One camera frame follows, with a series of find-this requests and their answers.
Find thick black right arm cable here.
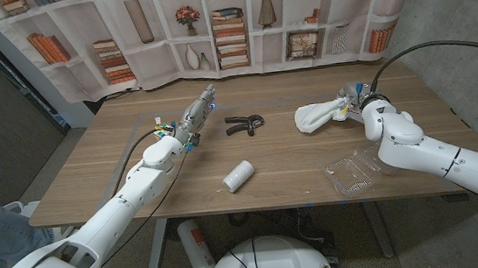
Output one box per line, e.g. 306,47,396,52
365,36,478,95

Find grey table leg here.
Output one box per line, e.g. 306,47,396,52
362,200,396,261

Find white chair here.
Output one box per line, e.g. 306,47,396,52
2,195,80,263

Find black spring clamp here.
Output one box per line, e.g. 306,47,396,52
223,112,266,139

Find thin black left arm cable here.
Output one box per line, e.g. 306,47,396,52
90,151,199,268

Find white roll with orange label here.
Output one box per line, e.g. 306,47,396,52
175,217,217,268

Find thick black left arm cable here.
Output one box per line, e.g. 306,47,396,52
106,127,173,199

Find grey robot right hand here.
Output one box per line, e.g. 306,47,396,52
333,79,382,121

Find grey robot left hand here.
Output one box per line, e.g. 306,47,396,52
169,82,221,150

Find printed bookshelf backdrop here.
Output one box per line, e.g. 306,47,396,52
0,0,430,112

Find white cloth napkin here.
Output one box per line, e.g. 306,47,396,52
292,94,367,137

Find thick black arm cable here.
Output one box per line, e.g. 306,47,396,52
365,36,478,95
106,127,173,199

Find white table leg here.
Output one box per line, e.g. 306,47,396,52
143,218,173,268

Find white thread spool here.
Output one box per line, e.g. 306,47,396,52
220,159,257,194

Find white robot torso base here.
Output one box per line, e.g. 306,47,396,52
204,229,335,268

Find clear plastic clamshell container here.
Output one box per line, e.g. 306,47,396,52
319,144,393,201

